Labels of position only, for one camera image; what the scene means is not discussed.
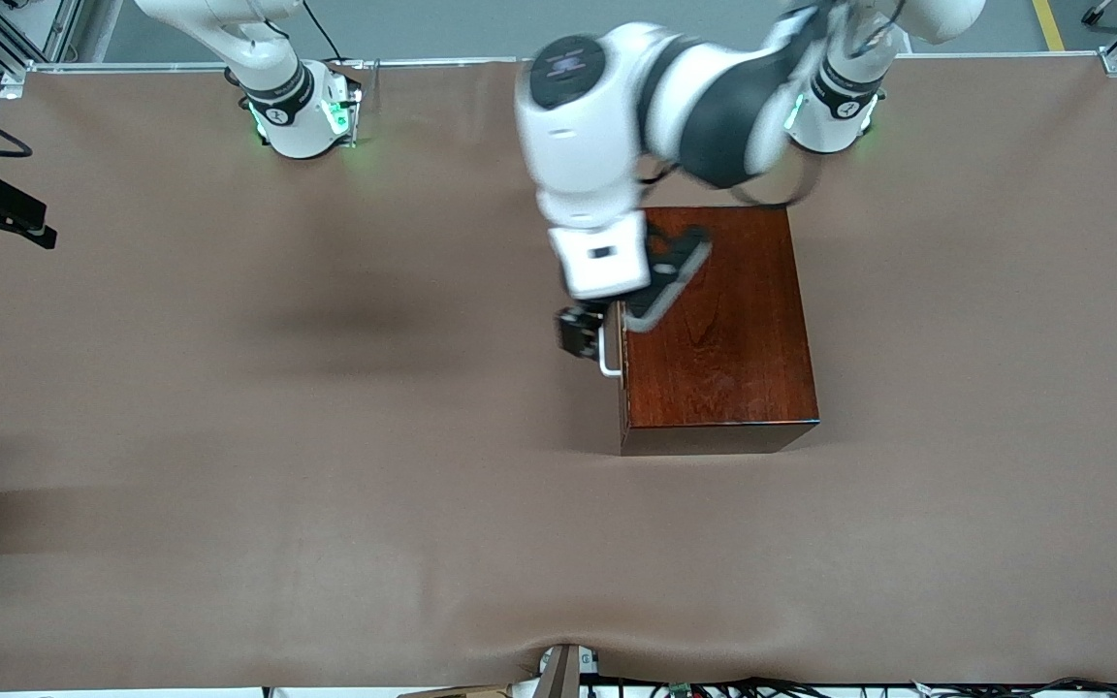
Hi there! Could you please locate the dark wooden drawer cabinet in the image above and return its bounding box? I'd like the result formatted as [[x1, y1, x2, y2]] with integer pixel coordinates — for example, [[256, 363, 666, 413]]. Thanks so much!
[[617, 204, 821, 457]]

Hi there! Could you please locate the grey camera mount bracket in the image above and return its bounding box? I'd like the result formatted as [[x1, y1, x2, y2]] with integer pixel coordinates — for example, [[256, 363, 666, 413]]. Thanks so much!
[[534, 643, 600, 698]]

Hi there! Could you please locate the black right arm base cable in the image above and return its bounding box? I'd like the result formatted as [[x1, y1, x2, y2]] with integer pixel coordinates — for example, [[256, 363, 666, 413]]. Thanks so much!
[[302, 0, 351, 64]]

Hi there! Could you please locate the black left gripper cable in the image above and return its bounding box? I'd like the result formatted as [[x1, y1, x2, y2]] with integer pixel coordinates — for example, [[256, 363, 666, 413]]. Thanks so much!
[[646, 145, 826, 209]]

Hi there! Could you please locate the brown cardboard piece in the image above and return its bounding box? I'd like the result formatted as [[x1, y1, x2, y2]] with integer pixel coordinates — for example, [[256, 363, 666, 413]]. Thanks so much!
[[399, 684, 511, 698]]

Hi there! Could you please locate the brown table cover sheet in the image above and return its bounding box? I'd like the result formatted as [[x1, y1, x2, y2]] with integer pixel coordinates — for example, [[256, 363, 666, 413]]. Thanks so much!
[[0, 56, 1117, 691]]

